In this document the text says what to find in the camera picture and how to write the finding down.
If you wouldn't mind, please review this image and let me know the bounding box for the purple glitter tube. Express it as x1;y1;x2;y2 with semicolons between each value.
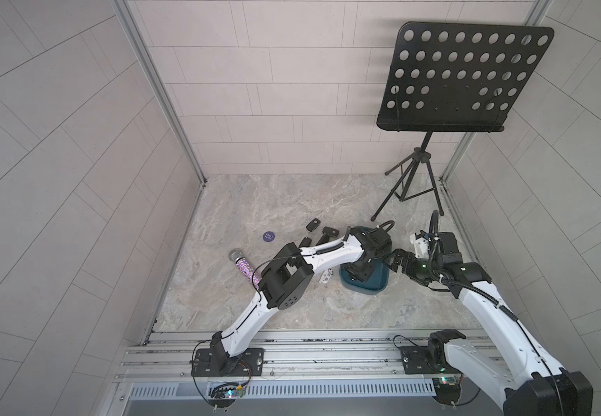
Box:
229;249;260;289

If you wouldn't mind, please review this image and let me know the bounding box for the right circuit board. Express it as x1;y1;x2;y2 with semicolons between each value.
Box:
432;376;463;407

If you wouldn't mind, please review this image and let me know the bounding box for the black key fob upper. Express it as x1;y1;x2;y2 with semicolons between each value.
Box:
322;226;340;239

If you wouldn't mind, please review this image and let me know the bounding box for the black music stand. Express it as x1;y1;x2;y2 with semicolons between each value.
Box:
376;22;555;201

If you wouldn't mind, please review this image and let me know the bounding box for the left circuit board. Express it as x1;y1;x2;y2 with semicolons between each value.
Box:
208;382;246;409

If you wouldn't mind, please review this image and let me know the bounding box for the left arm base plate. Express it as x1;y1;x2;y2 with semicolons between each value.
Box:
191;348;265;377

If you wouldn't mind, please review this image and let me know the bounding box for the teal storage tray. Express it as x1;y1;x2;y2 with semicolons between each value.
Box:
340;220;395;295

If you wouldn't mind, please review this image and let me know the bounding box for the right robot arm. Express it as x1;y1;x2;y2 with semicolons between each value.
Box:
384;249;593;415

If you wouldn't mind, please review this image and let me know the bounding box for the purple small blind chip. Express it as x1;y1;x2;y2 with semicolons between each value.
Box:
262;232;275;243

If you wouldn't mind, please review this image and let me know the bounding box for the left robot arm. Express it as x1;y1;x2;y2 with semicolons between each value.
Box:
209;221;394;373

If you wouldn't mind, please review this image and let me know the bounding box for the black key fob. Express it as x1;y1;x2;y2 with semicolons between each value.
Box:
299;237;312;248
322;226;340;239
317;234;330;245

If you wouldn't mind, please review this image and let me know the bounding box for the white key fob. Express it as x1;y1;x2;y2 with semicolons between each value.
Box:
319;269;333;284

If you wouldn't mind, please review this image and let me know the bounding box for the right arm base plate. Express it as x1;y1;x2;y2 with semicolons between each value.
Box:
398;345;460;374

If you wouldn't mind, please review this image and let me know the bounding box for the black key fob left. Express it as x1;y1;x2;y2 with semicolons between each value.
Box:
299;237;312;248

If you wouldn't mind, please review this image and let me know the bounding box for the circuit board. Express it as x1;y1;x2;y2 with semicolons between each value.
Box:
208;382;246;409
432;376;463;407

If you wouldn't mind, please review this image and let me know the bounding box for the black key fob centre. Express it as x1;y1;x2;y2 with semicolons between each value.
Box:
317;234;330;245

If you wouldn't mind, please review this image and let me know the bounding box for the black VW key top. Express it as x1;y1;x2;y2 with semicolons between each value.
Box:
306;218;320;232

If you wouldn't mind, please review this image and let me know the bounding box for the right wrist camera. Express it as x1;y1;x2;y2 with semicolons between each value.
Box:
410;232;459;260

